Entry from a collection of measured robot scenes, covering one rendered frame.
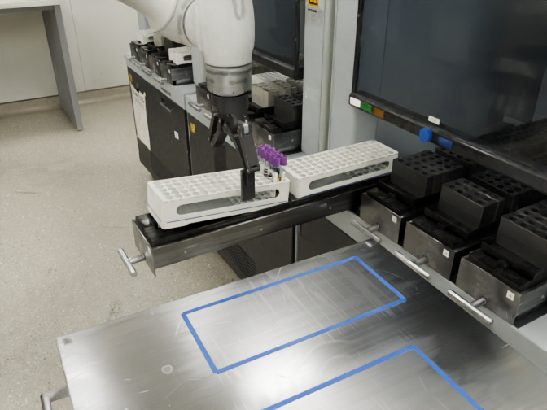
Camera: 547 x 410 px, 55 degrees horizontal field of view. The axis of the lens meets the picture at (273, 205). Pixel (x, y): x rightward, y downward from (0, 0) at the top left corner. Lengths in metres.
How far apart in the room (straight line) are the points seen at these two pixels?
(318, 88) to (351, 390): 0.94
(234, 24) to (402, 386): 0.66
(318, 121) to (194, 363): 0.90
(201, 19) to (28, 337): 1.52
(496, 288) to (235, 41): 0.65
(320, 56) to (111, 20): 3.30
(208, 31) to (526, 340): 0.79
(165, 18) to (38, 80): 3.54
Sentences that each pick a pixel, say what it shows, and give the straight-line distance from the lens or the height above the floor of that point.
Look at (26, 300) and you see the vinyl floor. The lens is 2.40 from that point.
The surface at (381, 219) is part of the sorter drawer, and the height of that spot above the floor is 0.77.
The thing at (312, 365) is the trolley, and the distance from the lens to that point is 0.79.
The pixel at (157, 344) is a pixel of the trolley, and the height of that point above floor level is 0.82.
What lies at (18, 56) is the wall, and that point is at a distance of 4.55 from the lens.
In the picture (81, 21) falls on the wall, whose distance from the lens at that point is 4.57.
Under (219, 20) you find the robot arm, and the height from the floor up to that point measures 1.22.
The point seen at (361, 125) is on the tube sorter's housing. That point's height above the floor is 0.90.
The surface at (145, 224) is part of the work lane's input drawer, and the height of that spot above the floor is 0.82.
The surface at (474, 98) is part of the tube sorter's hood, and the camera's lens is 1.08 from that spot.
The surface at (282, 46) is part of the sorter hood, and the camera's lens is 1.61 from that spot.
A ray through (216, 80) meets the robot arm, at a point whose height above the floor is 1.11.
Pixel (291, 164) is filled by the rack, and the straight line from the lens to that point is 1.24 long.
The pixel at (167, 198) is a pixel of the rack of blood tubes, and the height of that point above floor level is 0.89.
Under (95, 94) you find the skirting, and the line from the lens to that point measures 4.70.
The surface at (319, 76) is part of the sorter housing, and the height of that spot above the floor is 0.99.
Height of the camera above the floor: 1.39
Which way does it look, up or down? 29 degrees down
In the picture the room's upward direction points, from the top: straight up
